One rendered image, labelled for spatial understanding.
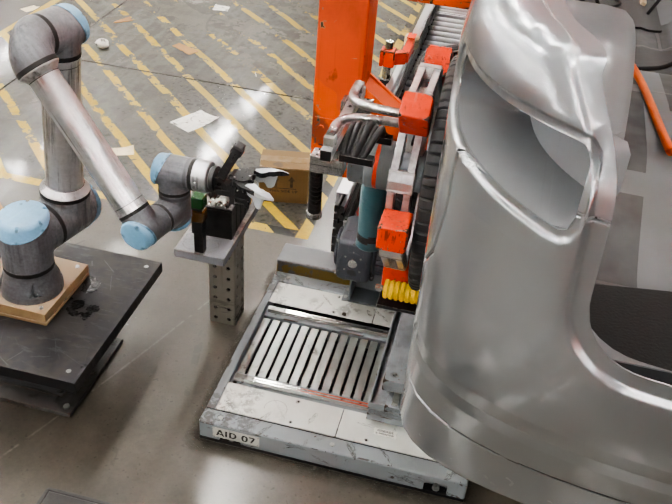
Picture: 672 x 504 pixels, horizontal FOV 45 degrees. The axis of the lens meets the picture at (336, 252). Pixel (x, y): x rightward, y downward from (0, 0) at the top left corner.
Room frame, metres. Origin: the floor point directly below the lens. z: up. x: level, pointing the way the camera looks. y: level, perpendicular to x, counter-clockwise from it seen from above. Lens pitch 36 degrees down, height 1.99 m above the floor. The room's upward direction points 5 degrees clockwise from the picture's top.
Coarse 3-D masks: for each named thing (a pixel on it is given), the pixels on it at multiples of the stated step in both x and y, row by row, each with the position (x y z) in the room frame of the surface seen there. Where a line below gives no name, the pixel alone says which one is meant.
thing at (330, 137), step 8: (336, 120) 1.92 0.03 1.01; (344, 120) 1.94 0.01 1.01; (352, 120) 1.96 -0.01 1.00; (360, 120) 1.96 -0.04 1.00; (368, 120) 1.96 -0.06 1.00; (376, 120) 1.96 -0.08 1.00; (384, 120) 1.96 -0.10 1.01; (392, 120) 1.96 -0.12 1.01; (336, 128) 1.88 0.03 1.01; (328, 136) 1.85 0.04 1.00; (336, 136) 1.86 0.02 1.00; (328, 144) 1.84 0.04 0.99
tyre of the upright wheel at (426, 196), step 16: (448, 80) 1.89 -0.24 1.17; (448, 96) 1.83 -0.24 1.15; (432, 144) 1.73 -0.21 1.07; (432, 160) 1.70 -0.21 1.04; (432, 176) 1.68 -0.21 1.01; (432, 192) 1.67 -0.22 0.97; (416, 224) 1.66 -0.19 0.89; (416, 240) 1.65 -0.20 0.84; (416, 256) 1.65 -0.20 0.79; (416, 272) 1.67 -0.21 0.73; (416, 288) 1.72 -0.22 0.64
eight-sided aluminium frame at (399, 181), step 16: (432, 64) 2.09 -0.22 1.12; (416, 80) 1.98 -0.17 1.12; (432, 80) 1.98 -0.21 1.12; (432, 128) 2.20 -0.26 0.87; (400, 144) 1.79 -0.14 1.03; (416, 144) 1.79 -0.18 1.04; (400, 160) 1.77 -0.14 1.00; (416, 160) 1.76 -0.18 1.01; (400, 176) 1.73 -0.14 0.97; (400, 192) 1.72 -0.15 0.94; (416, 208) 2.10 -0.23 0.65; (384, 256) 1.74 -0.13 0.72; (400, 256) 1.71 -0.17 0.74
